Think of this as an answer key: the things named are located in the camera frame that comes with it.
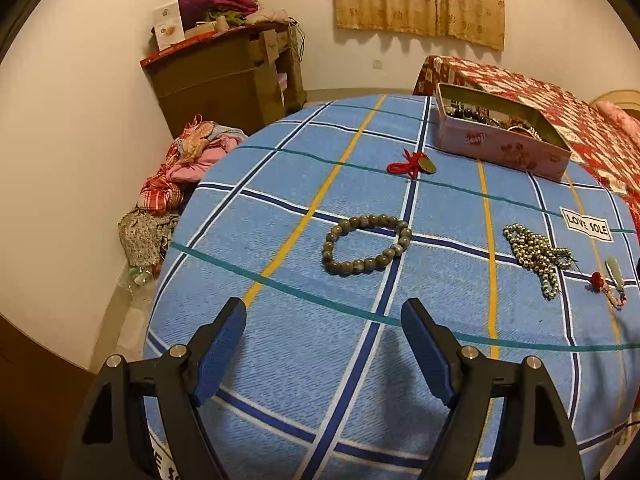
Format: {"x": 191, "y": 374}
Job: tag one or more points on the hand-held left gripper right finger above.
{"x": 427, "y": 355}

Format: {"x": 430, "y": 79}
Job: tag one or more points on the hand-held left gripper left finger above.
{"x": 220, "y": 355}

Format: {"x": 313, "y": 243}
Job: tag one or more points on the pink metal tin box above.
{"x": 480, "y": 145}

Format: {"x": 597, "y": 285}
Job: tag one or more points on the blue plaid tablecloth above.
{"x": 325, "y": 385}

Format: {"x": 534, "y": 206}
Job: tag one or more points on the red knot coin charm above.
{"x": 400, "y": 165}

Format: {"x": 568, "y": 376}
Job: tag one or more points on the heap of pink clothes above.
{"x": 200, "y": 160}

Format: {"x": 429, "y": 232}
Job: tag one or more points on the brown wooden board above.
{"x": 30, "y": 410}

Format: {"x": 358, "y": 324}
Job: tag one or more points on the brown cardboard cabinet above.
{"x": 210, "y": 80}

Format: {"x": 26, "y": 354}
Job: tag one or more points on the red patterned bed blanket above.
{"x": 500, "y": 72}

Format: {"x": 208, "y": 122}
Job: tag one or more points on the red flat box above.
{"x": 175, "y": 50}

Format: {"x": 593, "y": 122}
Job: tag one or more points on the pink pillow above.
{"x": 620, "y": 113}

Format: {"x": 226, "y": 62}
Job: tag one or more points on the wooden bed headboard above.
{"x": 615, "y": 94}

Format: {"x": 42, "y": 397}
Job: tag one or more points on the white carton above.
{"x": 167, "y": 25}

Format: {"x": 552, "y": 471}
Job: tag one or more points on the pile of clothes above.
{"x": 250, "y": 10}

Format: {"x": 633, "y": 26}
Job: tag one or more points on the purple cloth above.
{"x": 192, "y": 5}

